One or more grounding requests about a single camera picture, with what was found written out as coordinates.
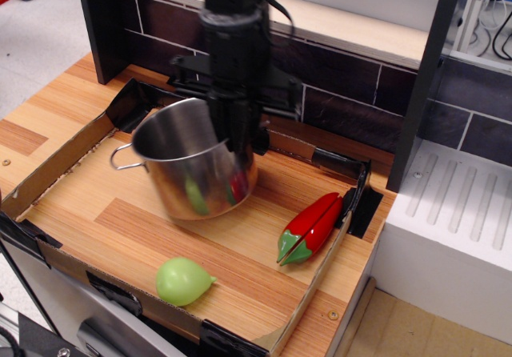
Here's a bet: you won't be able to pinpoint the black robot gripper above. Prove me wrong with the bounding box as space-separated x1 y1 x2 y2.
169 8 302 156

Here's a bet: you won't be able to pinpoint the stainless steel pot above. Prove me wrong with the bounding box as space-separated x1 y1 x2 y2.
126 98 258 220

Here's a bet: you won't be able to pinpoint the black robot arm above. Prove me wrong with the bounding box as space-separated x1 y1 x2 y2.
169 0 302 155

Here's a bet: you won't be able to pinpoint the cardboard fence with black tape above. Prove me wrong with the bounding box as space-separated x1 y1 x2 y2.
1 76 393 356

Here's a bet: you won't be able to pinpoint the red toy chili pepper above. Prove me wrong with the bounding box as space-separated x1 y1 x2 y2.
277 193 343 266

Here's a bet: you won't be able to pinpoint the light wooden shelf board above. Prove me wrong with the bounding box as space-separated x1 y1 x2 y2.
164 0 428 70

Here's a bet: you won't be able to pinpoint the green toy pear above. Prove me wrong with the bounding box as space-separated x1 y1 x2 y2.
155 257 217 307

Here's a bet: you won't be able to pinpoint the white toy sink drainboard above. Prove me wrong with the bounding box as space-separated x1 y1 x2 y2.
371 141 511 343

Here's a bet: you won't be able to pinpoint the dark grey shelf post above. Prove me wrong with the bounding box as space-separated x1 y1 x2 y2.
386 0 458 192

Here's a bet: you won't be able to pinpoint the black cables in background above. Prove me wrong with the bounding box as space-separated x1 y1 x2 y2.
467 0 512 62

